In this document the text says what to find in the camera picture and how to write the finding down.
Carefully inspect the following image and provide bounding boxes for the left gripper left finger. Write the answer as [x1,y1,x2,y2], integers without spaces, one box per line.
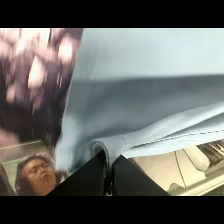
[46,150,110,197]

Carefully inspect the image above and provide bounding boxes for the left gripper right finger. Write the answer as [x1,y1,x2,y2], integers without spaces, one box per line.
[112,154,170,197]

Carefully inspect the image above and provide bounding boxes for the blue T-shirt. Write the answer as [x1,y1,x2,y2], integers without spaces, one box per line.
[54,27,224,173]

